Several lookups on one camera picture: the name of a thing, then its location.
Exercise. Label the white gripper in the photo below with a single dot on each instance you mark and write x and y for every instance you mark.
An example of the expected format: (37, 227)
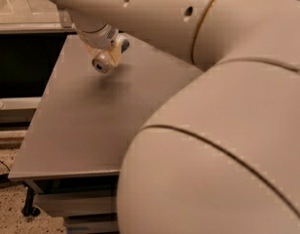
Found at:
(103, 38)

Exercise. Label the silver blue redbull can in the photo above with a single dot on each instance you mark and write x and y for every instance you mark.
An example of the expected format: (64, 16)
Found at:
(102, 64)

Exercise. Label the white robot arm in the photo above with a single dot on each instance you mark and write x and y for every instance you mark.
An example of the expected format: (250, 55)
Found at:
(222, 156)

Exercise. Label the grey drawer cabinet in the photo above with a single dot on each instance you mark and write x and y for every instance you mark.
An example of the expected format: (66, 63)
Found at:
(86, 120)

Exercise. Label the upper grey drawer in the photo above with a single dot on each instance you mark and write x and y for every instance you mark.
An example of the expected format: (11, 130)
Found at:
(76, 205)

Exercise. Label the grey drawer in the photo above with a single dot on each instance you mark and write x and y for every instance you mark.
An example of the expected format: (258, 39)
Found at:
(76, 205)
(92, 224)

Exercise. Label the lower grey drawer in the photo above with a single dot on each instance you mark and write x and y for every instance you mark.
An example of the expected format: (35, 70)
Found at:
(92, 224)

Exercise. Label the black caster leg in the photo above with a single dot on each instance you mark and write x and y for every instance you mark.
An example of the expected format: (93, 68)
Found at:
(28, 208)

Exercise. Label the metal railing frame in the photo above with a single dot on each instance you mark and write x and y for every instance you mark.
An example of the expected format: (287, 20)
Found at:
(29, 23)

